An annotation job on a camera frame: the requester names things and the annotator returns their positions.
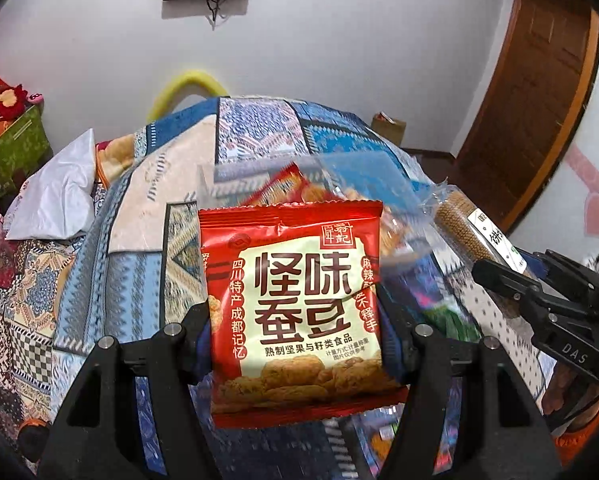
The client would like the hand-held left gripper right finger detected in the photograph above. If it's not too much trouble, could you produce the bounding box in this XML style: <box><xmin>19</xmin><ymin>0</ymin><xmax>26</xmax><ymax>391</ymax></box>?
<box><xmin>378</xmin><ymin>309</ymin><xmax>556</xmax><ymax>480</ymax></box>

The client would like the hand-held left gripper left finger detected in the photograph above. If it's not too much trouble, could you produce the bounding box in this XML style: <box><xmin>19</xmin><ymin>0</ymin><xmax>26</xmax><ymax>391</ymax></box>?
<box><xmin>53</xmin><ymin>299</ymin><xmax>216</xmax><ymax>480</ymax></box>

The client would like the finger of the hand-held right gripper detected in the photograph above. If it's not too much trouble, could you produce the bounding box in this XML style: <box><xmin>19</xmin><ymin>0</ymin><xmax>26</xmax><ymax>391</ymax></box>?
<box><xmin>471</xmin><ymin>259</ymin><xmax>547</xmax><ymax>311</ymax></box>
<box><xmin>521</xmin><ymin>249</ymin><xmax>599</xmax><ymax>292</ymax></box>

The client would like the brown millet bar packet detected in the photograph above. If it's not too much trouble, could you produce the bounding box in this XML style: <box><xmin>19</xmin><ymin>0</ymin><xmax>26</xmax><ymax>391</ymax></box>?
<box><xmin>432</xmin><ymin>189</ymin><xmax>536</xmax><ymax>277</ymax></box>

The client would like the red broad bean snack packet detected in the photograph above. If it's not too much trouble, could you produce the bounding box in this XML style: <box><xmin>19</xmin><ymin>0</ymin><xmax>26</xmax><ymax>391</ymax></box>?
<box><xmin>197</xmin><ymin>198</ymin><xmax>411</xmax><ymax>430</ymax></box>

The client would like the clear plastic storage box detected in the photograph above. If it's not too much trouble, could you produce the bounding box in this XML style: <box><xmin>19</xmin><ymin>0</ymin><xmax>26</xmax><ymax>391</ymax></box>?
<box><xmin>198</xmin><ymin>154</ymin><xmax>433</xmax><ymax>273</ymax></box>

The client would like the orange sleeved right forearm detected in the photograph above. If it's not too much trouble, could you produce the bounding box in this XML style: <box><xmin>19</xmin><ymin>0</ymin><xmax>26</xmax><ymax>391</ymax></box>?
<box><xmin>552</xmin><ymin>390</ymin><xmax>599</xmax><ymax>461</ymax></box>

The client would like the person's right hand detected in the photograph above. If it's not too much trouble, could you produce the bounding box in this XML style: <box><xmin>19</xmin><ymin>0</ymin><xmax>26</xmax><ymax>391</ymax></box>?
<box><xmin>541</xmin><ymin>359</ymin><xmax>589</xmax><ymax>417</ymax></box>

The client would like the small green snack packet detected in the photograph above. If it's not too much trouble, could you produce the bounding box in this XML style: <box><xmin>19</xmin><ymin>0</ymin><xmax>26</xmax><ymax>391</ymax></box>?
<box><xmin>428</xmin><ymin>304</ymin><xmax>481</xmax><ymax>343</ymax></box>

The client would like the white heart sticker sliding door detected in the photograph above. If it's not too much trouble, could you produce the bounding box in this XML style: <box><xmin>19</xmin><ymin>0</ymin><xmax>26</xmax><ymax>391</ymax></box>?
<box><xmin>508</xmin><ymin>27</ymin><xmax>599</xmax><ymax>281</ymax></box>

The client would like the brown wooden door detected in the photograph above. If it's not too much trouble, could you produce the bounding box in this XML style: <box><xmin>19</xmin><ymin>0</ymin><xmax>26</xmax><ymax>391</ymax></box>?
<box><xmin>453</xmin><ymin>0</ymin><xmax>599</xmax><ymax>234</ymax></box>

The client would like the small cardboard box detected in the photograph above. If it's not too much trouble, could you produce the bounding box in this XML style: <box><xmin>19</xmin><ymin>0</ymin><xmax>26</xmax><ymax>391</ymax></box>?
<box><xmin>370</xmin><ymin>112</ymin><xmax>407</xmax><ymax>148</ymax></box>

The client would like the white pillow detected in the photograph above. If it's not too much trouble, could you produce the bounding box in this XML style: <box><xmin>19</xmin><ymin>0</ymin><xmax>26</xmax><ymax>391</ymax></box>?
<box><xmin>4</xmin><ymin>128</ymin><xmax>98</xmax><ymax>241</ymax></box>

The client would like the yellow foam tube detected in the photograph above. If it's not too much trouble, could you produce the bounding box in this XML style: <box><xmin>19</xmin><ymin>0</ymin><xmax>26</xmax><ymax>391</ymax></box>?
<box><xmin>146</xmin><ymin>70</ymin><xmax>231</xmax><ymax>122</ymax></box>

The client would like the green fabric storage box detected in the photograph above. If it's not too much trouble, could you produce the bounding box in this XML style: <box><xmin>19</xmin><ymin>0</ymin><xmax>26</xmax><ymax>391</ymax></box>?
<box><xmin>0</xmin><ymin>104</ymin><xmax>51</xmax><ymax>197</ymax></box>

